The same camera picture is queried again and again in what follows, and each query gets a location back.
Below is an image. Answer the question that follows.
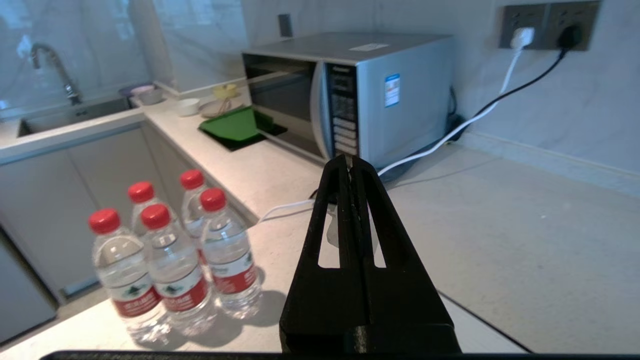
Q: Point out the small grey bowl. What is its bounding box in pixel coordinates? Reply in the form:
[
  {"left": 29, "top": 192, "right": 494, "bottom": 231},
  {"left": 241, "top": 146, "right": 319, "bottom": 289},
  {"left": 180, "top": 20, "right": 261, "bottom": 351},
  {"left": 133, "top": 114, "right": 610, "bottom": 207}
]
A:
[{"left": 131, "top": 85, "right": 165, "bottom": 106}]

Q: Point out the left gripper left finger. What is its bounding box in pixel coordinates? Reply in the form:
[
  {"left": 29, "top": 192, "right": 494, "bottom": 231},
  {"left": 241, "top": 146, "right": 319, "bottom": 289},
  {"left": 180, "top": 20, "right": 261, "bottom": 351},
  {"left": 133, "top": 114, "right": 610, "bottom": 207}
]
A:
[{"left": 279, "top": 155, "right": 371, "bottom": 354}]

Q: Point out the silver microwave oven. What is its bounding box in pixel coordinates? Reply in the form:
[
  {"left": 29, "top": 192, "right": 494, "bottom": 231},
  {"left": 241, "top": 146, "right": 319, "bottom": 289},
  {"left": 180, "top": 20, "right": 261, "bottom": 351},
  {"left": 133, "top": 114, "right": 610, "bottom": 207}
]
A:
[{"left": 241, "top": 32, "right": 456, "bottom": 171}]

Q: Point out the small beige plate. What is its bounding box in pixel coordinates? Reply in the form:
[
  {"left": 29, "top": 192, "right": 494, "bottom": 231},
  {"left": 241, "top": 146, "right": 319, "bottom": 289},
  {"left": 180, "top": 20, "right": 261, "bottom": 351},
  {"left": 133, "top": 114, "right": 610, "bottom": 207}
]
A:
[{"left": 199, "top": 99, "right": 246, "bottom": 119}]

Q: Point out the small white cup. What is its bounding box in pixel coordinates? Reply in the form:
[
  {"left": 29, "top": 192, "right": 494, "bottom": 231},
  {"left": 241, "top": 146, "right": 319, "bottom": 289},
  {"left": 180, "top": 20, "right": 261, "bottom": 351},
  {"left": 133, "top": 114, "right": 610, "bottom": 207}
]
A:
[{"left": 176, "top": 98, "right": 202, "bottom": 117}]

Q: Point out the green tray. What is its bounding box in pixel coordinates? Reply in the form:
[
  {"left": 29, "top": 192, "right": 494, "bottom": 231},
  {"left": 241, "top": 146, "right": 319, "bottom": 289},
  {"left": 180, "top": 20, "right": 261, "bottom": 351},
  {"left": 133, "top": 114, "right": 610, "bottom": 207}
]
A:
[{"left": 198, "top": 106, "right": 288, "bottom": 152}]

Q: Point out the red-capped water bottle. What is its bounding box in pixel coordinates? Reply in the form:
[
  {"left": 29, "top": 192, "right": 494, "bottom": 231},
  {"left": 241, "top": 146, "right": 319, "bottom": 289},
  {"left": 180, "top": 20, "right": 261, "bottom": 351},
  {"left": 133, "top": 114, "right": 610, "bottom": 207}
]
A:
[
  {"left": 140, "top": 203, "right": 217, "bottom": 337},
  {"left": 127, "top": 181, "right": 173, "bottom": 236},
  {"left": 179, "top": 169, "right": 213, "bottom": 241},
  {"left": 88, "top": 208, "right": 171, "bottom": 346},
  {"left": 199, "top": 187, "right": 263, "bottom": 320}
]

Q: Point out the steel sink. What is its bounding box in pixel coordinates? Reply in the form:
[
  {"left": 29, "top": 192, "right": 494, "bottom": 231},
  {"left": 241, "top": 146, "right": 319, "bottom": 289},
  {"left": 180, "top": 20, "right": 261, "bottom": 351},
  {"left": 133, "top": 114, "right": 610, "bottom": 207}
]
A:
[{"left": 17, "top": 97, "right": 136, "bottom": 138}]

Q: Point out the chrome faucet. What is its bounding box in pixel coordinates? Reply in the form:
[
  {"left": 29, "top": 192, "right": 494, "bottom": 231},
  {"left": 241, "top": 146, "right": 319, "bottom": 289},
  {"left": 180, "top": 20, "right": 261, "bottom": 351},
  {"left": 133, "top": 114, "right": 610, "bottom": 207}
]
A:
[{"left": 31, "top": 42, "right": 83, "bottom": 107}]

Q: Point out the grey wall outlet panel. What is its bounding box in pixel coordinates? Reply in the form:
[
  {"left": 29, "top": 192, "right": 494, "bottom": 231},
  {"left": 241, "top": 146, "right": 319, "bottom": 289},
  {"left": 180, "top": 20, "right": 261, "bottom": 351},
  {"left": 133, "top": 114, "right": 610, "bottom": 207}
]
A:
[{"left": 499, "top": 0, "right": 603, "bottom": 51}]

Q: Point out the black power cable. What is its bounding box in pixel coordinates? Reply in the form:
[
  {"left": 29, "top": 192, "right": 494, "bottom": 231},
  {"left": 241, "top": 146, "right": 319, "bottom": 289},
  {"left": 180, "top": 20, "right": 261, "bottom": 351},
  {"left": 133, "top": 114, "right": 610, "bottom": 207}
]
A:
[{"left": 445, "top": 25, "right": 586, "bottom": 146}]

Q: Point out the white power cable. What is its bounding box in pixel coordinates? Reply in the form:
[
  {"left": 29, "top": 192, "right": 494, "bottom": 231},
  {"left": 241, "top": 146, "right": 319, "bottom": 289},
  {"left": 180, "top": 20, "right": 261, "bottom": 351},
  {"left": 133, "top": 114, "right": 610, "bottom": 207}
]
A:
[{"left": 257, "top": 27, "right": 536, "bottom": 223}]

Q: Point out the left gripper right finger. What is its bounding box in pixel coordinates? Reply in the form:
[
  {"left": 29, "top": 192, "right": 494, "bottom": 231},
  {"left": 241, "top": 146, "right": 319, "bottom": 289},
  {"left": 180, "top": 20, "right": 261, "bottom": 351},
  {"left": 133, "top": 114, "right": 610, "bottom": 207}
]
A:
[{"left": 351, "top": 156, "right": 462, "bottom": 354}]

